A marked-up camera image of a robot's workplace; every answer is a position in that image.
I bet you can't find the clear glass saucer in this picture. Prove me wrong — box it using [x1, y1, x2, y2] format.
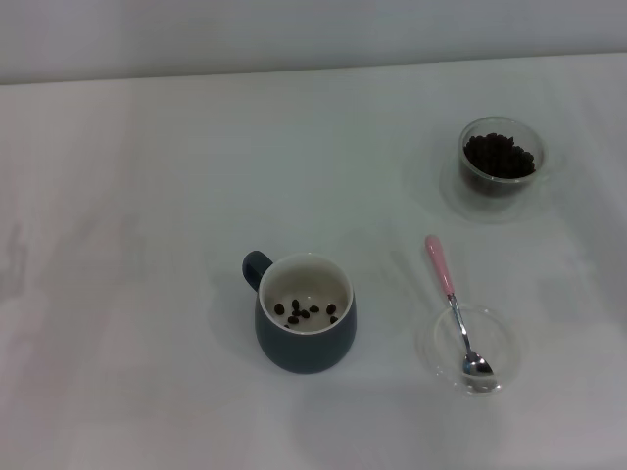
[415, 303, 520, 397]

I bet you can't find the dark green ceramic mug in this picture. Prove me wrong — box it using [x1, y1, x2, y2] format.
[241, 250, 358, 376]

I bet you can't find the coffee bean pile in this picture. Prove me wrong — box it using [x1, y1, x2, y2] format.
[459, 131, 538, 197]

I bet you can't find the clear glass cup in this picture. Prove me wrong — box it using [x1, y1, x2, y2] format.
[458, 116, 565, 200]

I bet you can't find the pink handled metal spoon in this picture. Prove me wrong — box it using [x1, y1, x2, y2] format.
[423, 234, 496, 391]

